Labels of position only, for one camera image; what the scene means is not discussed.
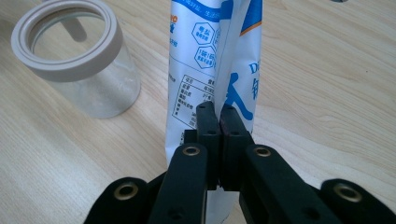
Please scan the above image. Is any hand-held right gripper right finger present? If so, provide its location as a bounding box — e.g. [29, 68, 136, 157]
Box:
[219, 104, 340, 224]

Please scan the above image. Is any clear glass jar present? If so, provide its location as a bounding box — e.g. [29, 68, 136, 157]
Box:
[10, 0, 142, 119]

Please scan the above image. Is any white blue salt pouch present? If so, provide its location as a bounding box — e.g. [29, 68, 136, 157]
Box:
[164, 0, 264, 224]

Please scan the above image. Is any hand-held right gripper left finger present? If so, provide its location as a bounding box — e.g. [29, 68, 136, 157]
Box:
[148, 101, 223, 224]

